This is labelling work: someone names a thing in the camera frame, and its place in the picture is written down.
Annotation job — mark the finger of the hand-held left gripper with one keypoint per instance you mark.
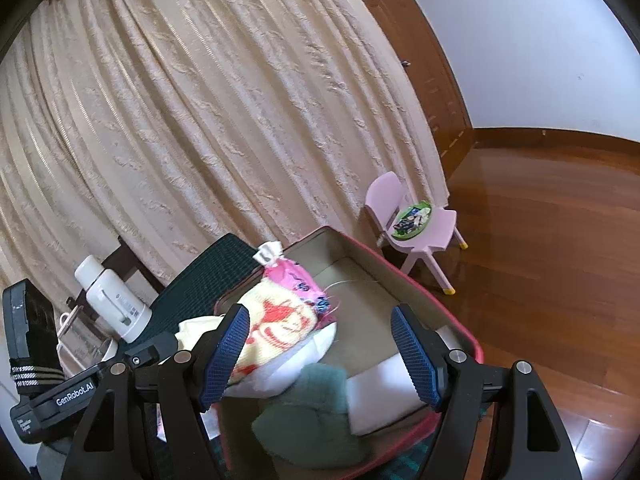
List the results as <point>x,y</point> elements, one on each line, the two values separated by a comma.
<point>155,350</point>

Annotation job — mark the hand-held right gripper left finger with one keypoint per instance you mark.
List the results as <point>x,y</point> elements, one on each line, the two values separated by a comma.
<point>222,360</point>

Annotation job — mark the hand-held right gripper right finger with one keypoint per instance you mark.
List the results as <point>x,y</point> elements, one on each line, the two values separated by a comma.
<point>415,355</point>

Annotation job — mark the cream cloth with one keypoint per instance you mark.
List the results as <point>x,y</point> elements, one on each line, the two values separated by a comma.
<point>197,327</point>

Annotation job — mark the yellow printed cloth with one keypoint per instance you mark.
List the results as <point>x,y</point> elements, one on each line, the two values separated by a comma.
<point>280,320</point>

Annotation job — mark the red tin box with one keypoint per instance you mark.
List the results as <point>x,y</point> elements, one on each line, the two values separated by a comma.
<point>370,280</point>

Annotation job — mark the white soft cloth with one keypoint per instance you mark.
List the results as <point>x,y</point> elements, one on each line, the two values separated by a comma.
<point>310,350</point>

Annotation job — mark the teal fluffy towel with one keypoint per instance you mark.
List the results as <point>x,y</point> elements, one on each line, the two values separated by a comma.
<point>310,410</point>

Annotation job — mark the white thermos bottle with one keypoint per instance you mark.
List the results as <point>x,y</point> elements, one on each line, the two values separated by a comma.
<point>112,305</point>

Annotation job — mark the dark wooden chair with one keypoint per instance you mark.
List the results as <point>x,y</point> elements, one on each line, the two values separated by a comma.
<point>130,260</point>

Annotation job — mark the pink plastic child chair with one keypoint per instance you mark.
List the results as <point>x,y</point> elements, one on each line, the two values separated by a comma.
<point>435,230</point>

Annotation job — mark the green plate with small items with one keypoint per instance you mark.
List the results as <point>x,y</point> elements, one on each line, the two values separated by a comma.
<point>410,220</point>

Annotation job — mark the beige patterned curtain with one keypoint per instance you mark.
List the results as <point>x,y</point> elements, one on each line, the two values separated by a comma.
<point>200,110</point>

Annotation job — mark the brown wooden door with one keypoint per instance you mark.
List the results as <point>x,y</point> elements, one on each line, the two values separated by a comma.
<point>430,60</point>

